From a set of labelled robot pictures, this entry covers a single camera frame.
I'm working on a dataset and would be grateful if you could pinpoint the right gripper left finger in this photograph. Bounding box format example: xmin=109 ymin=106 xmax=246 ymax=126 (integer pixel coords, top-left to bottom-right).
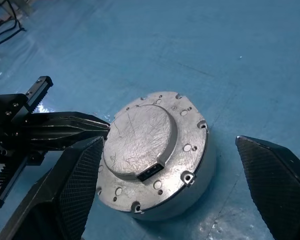
xmin=0 ymin=136 xmax=106 ymax=240

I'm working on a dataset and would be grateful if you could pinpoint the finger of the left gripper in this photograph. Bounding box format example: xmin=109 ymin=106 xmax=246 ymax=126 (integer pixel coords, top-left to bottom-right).
xmin=23 ymin=125 xmax=109 ymax=151
xmin=23 ymin=110 xmax=111 ymax=130

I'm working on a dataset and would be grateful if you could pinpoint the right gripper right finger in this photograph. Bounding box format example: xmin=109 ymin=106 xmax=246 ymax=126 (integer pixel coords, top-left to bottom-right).
xmin=234 ymin=135 xmax=300 ymax=240

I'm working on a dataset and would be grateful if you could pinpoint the silver round motor lid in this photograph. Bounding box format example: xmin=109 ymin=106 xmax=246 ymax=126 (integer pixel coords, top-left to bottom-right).
xmin=97 ymin=90 xmax=210 ymax=215

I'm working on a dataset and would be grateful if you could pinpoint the silver round motor housing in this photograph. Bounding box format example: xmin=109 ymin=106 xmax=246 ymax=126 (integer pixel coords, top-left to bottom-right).
xmin=129 ymin=124 xmax=218 ymax=222

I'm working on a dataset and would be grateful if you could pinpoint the black loose cable bundle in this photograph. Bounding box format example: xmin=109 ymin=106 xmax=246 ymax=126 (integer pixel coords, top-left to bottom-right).
xmin=0 ymin=17 xmax=28 ymax=49

